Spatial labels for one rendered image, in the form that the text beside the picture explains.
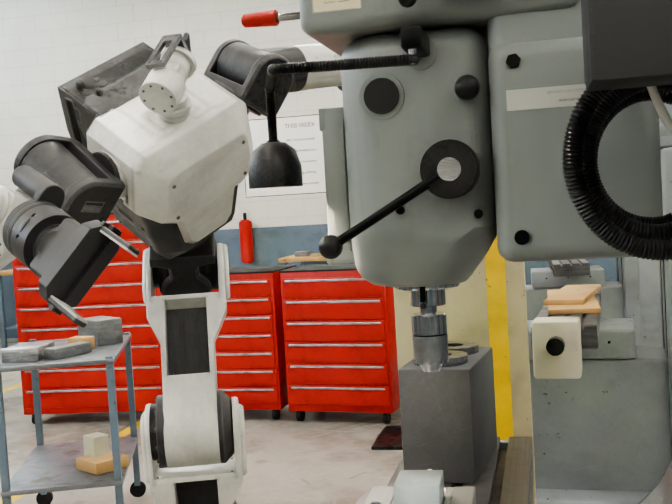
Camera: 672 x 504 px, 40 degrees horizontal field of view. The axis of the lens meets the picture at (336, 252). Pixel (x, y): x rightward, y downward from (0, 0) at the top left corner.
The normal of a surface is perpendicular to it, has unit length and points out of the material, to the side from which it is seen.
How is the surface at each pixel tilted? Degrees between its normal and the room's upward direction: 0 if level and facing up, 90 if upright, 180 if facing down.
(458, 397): 90
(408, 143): 90
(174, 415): 61
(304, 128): 90
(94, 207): 128
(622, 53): 90
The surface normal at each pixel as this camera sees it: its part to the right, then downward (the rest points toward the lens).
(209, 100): 0.04, -0.66
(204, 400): 0.07, -0.45
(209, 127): 0.54, -0.09
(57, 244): -0.49, -0.47
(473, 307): -0.22, 0.07
